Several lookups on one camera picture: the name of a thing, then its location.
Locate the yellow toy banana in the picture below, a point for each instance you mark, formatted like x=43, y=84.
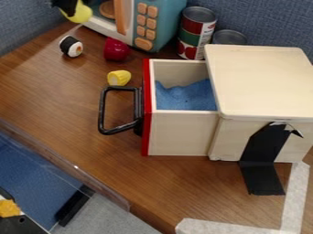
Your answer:
x=83, y=13

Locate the toy microwave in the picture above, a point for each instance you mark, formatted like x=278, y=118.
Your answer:
x=159, y=21

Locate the blue cloth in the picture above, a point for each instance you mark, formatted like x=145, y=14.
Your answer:
x=185, y=96

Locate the yellow toy corn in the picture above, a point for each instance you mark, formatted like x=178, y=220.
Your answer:
x=119, y=77

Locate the red toy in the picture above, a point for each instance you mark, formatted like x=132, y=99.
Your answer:
x=115, y=49

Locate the white tape strip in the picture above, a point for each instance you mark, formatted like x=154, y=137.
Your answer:
x=294, y=198

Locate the toy sushi roll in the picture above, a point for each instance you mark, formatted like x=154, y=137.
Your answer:
x=71, y=46

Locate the cabinet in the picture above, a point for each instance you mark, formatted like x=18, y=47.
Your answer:
x=261, y=85

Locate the silver can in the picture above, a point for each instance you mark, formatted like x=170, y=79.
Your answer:
x=229, y=37

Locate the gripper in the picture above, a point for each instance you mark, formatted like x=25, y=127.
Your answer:
x=67, y=5

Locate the drawer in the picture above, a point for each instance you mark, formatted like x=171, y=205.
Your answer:
x=183, y=134

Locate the red white green can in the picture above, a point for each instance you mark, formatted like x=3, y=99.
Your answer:
x=198, y=30

